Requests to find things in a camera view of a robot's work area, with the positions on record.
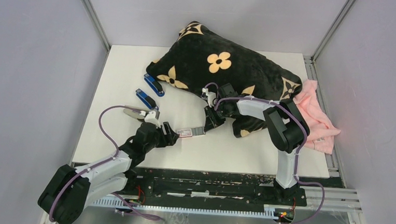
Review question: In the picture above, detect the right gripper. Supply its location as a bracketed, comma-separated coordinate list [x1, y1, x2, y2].
[203, 101, 231, 134]

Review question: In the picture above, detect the red white staple box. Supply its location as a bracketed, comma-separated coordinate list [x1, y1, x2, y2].
[176, 128, 193, 138]

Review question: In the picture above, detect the grey beige stapler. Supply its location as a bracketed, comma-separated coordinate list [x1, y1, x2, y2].
[123, 106, 148, 122]

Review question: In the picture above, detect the blue stapler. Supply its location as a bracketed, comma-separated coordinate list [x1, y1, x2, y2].
[135, 89, 159, 110]
[144, 73, 165, 97]

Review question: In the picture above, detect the box of staples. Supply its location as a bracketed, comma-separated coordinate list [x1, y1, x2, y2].
[192, 127, 206, 136]

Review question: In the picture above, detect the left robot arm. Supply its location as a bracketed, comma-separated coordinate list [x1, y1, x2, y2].
[37, 121, 179, 224]

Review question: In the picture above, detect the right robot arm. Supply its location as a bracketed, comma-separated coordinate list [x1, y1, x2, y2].
[201, 83, 309, 205]

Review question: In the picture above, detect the black pillow with beige flowers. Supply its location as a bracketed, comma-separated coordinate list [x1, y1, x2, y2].
[142, 18, 306, 142]

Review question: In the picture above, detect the pink cloth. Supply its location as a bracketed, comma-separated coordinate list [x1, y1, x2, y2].
[293, 80, 341, 155]

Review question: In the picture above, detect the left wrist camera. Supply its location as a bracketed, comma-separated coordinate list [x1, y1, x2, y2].
[140, 110, 161, 128]

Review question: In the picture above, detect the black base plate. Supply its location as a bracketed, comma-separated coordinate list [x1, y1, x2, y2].
[68, 161, 346, 219]

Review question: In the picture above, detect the white cable duct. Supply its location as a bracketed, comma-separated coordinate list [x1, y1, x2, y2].
[90, 194, 288, 221]

